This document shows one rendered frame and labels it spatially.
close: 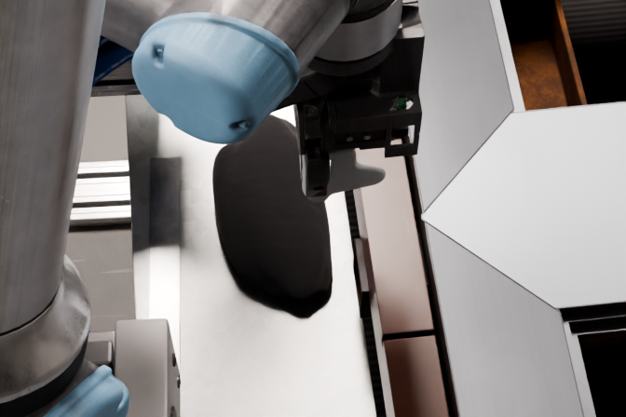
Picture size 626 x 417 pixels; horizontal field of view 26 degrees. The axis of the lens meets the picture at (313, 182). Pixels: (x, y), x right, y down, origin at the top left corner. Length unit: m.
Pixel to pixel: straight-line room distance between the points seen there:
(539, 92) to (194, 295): 0.40
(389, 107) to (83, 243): 0.97
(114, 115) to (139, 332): 1.31
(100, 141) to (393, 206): 1.09
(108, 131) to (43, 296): 1.60
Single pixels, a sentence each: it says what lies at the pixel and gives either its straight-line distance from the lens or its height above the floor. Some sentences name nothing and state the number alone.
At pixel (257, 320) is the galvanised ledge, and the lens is 1.21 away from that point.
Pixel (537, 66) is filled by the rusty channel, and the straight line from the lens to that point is 1.37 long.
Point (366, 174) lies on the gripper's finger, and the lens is 0.97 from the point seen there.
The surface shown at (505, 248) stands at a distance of 1.06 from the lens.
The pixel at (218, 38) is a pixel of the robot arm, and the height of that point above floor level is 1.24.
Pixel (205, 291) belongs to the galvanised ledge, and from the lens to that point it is 1.23.
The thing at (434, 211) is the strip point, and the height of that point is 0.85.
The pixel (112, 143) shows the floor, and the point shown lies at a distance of 2.13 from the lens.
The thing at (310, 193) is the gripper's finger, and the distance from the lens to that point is 0.95.
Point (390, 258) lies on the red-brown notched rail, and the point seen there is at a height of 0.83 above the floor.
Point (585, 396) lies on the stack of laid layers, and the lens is 1.03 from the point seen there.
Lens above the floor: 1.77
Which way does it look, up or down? 59 degrees down
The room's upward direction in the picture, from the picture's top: straight up
